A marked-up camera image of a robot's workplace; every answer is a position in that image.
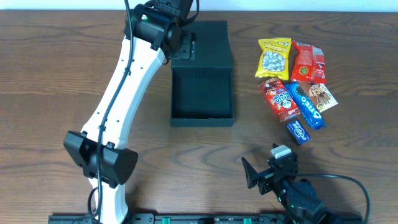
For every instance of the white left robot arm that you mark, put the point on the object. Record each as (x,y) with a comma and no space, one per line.
(152,36)

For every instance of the blue Eclipse gum pack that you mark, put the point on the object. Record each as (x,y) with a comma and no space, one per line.
(298,132)

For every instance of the blue Oreo cookie pack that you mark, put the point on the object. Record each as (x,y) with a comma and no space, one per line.
(310,114)

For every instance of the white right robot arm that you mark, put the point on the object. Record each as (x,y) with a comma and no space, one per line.
(298,198)

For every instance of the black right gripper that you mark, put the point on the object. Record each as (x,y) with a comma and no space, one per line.
(265,177)

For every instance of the red snack bag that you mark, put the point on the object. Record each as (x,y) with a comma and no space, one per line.
(309,65)

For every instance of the red Hello Panda box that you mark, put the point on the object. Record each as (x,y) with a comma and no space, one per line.
(279,99)

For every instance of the black gift box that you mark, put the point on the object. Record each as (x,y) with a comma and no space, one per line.
(202,88)

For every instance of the brown Pocky box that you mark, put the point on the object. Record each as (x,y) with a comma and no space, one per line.
(319,95)

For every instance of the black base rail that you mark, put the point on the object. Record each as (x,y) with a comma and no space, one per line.
(149,218)

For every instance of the yellow nut snack bag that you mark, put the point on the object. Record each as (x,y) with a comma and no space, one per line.
(274,60)

